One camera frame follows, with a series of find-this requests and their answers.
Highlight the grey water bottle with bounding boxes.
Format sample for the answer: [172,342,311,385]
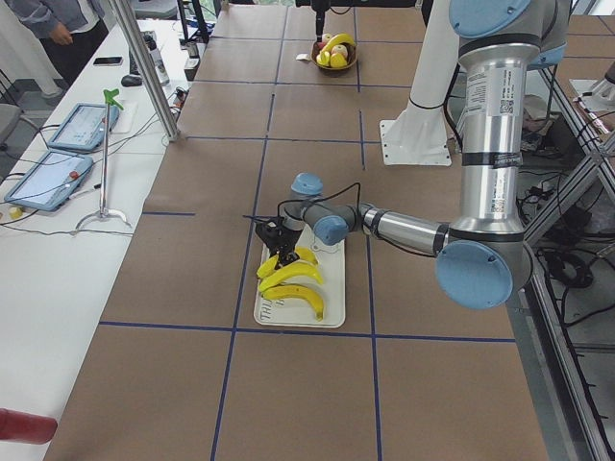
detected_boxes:
[143,34,170,86]

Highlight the white bear tray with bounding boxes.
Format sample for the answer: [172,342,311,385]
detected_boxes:
[254,228,346,328]

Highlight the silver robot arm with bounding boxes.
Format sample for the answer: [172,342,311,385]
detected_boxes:
[295,0,417,40]
[256,1,570,309]

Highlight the yellow banana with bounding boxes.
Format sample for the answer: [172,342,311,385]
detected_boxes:
[321,33,357,52]
[257,247,319,279]
[258,260,324,292]
[261,284,325,321]

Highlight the teach pendant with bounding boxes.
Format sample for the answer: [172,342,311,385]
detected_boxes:
[47,103,107,153]
[5,149,93,211]

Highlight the yellow lemon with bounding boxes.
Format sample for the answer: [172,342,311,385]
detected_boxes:
[330,54,348,69]

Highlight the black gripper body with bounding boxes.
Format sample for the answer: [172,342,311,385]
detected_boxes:
[256,218,302,257]
[311,0,331,12]

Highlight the near teach pendant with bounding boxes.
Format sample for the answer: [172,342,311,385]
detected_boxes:
[5,149,93,211]

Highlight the red cylinder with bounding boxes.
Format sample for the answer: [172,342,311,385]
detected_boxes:
[1,408,58,445]

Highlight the yellow bell pepper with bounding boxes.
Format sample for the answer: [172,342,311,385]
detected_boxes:
[316,50,331,68]

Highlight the person in grey jacket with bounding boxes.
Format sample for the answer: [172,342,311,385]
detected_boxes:
[9,0,111,100]

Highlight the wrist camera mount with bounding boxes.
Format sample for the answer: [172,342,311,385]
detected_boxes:
[243,203,283,242]

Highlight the black computer mouse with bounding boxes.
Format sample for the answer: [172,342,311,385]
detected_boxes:
[121,74,142,87]

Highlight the aluminium frame post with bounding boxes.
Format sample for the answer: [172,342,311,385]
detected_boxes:
[110,0,179,142]

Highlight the far teach pendant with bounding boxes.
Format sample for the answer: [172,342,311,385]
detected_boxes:
[47,103,107,153]

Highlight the black smartphone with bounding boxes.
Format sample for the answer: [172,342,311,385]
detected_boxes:
[93,56,123,66]

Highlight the brown wicker basket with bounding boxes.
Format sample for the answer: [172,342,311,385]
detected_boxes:
[310,42,357,73]

